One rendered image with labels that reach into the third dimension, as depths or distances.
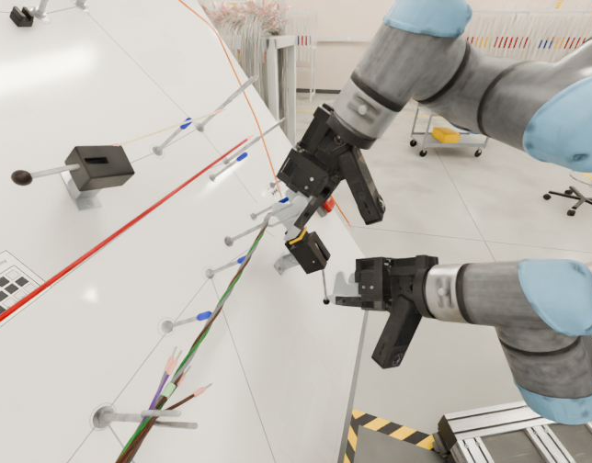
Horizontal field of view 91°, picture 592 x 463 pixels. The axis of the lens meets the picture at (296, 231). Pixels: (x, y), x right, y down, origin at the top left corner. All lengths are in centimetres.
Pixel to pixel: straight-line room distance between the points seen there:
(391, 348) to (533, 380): 16
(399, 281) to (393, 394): 127
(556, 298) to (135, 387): 42
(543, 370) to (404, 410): 129
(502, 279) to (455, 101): 20
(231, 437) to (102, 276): 25
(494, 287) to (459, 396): 145
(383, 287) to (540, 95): 28
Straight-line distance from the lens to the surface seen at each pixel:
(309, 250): 49
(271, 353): 50
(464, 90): 40
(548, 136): 32
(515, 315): 39
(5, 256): 37
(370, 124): 38
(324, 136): 41
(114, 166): 35
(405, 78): 37
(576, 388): 45
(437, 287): 41
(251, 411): 47
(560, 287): 37
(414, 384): 176
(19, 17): 51
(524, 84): 35
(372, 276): 47
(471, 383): 188
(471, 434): 148
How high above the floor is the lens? 147
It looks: 35 degrees down
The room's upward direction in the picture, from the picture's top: straight up
